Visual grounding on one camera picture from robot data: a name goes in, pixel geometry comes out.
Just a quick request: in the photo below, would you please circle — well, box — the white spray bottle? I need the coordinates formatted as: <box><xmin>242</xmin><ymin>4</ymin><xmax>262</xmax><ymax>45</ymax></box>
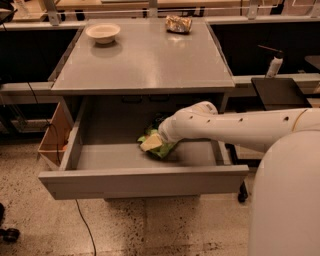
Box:
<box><xmin>265</xmin><ymin>51</ymin><xmax>284</xmax><ymax>78</ymax></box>

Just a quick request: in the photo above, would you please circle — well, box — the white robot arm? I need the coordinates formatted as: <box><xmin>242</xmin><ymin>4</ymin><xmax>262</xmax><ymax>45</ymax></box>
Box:
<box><xmin>140</xmin><ymin>101</ymin><xmax>320</xmax><ymax>256</ymax></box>

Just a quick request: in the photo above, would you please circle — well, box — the green rice chip bag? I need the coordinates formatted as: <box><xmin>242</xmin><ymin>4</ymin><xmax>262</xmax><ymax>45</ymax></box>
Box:
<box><xmin>137</xmin><ymin>113</ymin><xmax>175</xmax><ymax>159</ymax></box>

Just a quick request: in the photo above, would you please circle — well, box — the black power cable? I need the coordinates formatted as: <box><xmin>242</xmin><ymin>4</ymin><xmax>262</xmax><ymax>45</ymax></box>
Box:
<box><xmin>26</xmin><ymin>82</ymin><xmax>98</xmax><ymax>256</ymax></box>

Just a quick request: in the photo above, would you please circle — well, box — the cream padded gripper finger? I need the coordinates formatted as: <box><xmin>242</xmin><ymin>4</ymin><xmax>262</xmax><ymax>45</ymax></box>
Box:
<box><xmin>140</xmin><ymin>133</ymin><xmax>162</xmax><ymax>152</ymax></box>

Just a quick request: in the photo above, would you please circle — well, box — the white bowl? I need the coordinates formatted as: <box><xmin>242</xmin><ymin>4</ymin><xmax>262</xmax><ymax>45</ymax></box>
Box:
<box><xmin>85</xmin><ymin>23</ymin><xmax>121</xmax><ymax>44</ymax></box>

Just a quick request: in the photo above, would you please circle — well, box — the grey open top drawer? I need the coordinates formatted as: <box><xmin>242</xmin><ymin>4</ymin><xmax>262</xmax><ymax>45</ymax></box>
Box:
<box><xmin>39</xmin><ymin>95</ymin><xmax>249</xmax><ymax>200</ymax></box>

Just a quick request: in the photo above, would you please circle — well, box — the black caster wheel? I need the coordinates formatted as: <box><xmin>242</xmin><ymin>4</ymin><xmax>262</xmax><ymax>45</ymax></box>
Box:
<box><xmin>0</xmin><ymin>228</ymin><xmax>20</xmax><ymax>242</ymax></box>

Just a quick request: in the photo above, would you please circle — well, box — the grey cabinet counter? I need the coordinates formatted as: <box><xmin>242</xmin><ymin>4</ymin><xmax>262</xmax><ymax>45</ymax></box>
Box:
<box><xmin>52</xmin><ymin>18</ymin><xmax>235</xmax><ymax>121</ymax></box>

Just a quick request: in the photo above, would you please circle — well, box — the black rolling cart frame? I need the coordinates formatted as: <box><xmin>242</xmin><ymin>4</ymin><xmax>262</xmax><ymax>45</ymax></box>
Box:
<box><xmin>225</xmin><ymin>143</ymin><xmax>261</xmax><ymax>203</ymax></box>

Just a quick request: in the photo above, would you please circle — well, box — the black side table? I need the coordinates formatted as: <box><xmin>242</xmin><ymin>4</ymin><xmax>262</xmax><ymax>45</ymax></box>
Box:
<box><xmin>251</xmin><ymin>78</ymin><xmax>311</xmax><ymax>111</ymax></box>

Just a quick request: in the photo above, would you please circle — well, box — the crumpled gold snack bag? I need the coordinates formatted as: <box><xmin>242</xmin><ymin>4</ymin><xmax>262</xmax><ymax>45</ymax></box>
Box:
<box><xmin>165</xmin><ymin>15</ymin><xmax>192</xmax><ymax>34</ymax></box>

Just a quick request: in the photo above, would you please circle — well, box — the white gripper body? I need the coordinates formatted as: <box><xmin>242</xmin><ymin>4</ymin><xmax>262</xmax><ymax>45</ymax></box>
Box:
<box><xmin>158</xmin><ymin>111</ymin><xmax>189</xmax><ymax>143</ymax></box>

